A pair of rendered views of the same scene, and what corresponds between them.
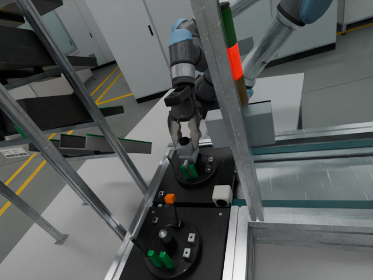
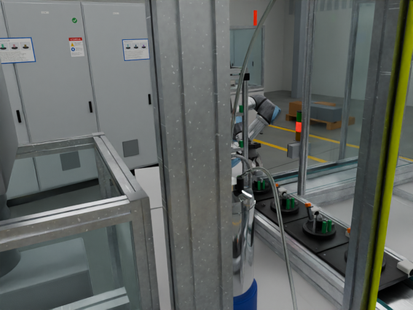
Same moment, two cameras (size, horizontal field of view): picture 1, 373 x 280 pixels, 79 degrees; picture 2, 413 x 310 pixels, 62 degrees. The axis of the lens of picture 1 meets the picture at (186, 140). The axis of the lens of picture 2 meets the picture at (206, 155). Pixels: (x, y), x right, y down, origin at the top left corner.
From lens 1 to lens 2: 1.63 m
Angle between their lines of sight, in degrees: 48
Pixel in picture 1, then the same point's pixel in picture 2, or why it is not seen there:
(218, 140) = (294, 154)
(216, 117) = (295, 145)
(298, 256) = not seen: hidden behind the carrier
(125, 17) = not seen: outside the picture
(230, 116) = (305, 142)
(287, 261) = not seen: hidden behind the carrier
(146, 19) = (15, 102)
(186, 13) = (70, 105)
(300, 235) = (315, 199)
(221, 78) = (305, 129)
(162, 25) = (37, 112)
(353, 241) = (329, 197)
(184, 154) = (259, 174)
